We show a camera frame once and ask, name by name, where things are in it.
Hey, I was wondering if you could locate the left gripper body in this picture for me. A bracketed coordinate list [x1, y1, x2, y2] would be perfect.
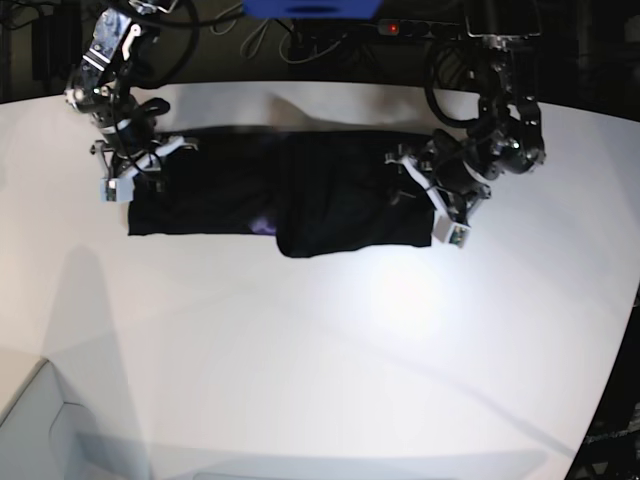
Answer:
[384, 144, 491, 226]

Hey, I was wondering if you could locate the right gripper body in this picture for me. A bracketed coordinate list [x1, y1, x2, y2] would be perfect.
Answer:
[89, 121, 199, 192]

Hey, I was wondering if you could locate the black graphic t-shirt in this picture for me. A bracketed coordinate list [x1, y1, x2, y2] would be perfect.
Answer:
[128, 131, 434, 258]

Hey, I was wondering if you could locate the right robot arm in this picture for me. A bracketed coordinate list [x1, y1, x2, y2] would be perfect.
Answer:
[65, 1, 199, 203]

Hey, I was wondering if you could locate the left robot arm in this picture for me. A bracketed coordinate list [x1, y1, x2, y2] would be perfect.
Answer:
[385, 1, 546, 235]

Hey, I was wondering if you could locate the black device on floor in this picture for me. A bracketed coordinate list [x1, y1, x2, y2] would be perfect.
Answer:
[31, 10, 82, 81]

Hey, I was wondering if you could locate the black power strip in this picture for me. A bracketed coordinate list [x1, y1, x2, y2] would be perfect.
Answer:
[376, 19, 462, 40]

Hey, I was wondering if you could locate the blue box overhead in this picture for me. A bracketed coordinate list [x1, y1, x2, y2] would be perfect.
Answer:
[243, 0, 382, 19]

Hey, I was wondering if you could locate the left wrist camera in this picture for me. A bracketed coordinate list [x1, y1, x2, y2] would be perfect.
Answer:
[432, 217, 471, 248]

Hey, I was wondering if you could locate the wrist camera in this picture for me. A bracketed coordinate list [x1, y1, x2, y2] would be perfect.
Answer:
[432, 217, 471, 248]
[99, 177, 135, 203]

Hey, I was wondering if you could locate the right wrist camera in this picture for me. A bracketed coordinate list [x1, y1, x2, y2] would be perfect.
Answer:
[99, 177, 135, 203]

